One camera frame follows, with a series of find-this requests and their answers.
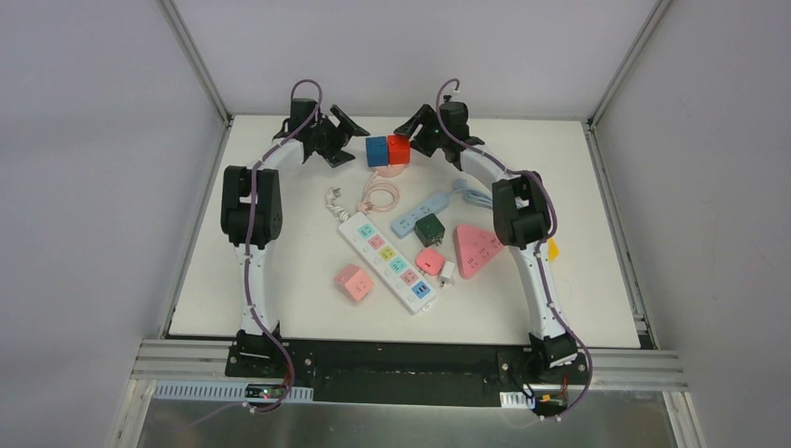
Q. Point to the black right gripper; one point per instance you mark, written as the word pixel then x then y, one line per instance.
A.
pixel 423 131

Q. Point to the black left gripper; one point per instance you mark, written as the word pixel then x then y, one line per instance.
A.
pixel 335 136

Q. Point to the blue cube socket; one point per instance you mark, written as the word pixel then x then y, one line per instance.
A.
pixel 377 152

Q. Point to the red cube socket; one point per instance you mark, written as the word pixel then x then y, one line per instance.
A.
pixel 398 149

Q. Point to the light blue power strip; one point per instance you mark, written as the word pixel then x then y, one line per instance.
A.
pixel 434 204

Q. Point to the dark green cube adapter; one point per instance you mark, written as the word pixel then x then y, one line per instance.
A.
pixel 429 230

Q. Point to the pink cube socket adapter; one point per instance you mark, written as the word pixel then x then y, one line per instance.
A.
pixel 353 282

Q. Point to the pink triangular power strip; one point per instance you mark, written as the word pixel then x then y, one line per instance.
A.
pixel 475 248

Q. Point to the pink plug adapter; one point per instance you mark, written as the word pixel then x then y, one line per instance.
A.
pixel 430 262

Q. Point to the white USB charger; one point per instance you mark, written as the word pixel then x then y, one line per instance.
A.
pixel 446 274

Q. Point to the yellow cube socket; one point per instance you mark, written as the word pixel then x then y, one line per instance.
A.
pixel 553 249

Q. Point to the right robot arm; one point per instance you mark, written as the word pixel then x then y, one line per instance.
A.
pixel 524 219

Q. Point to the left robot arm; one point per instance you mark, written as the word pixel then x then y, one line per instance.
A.
pixel 251 211

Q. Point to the pink round socket base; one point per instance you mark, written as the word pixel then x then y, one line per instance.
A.
pixel 390 171

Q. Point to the white power strip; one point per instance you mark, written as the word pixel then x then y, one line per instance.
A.
pixel 405 280

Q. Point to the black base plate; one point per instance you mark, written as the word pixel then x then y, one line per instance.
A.
pixel 424 374

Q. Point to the aluminium frame rail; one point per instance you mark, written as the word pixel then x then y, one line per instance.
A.
pixel 181 359

